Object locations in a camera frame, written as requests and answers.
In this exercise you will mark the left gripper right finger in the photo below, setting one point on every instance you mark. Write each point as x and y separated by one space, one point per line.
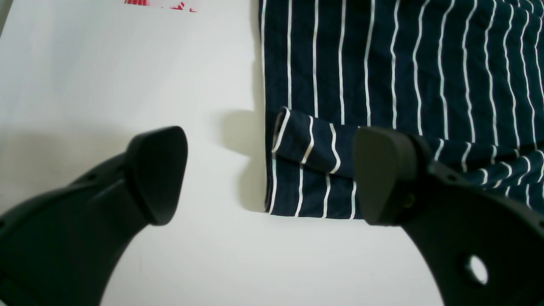
482 248

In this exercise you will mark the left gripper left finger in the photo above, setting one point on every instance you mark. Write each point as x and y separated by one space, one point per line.
60 248

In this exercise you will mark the black white striped t-shirt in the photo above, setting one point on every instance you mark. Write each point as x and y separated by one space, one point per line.
466 75

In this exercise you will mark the red tape rectangle marking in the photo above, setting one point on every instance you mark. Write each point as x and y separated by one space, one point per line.
182 5

